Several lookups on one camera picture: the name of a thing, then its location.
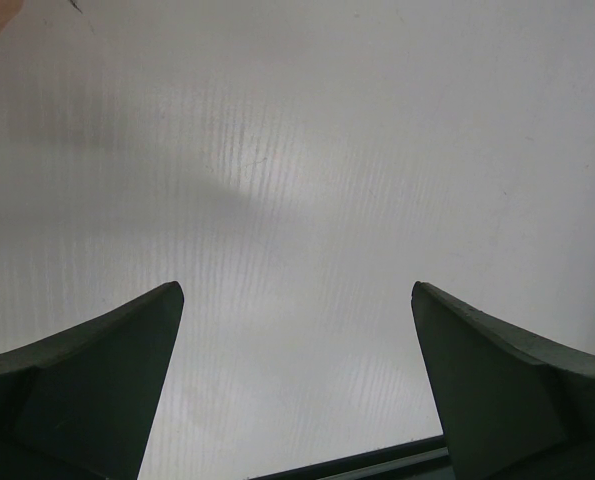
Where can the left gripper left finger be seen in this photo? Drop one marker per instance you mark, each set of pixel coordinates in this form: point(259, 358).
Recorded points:
point(80, 404)

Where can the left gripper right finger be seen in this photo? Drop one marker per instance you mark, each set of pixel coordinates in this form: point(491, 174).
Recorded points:
point(512, 404)

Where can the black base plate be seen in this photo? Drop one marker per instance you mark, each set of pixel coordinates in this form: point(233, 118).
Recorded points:
point(421, 459)

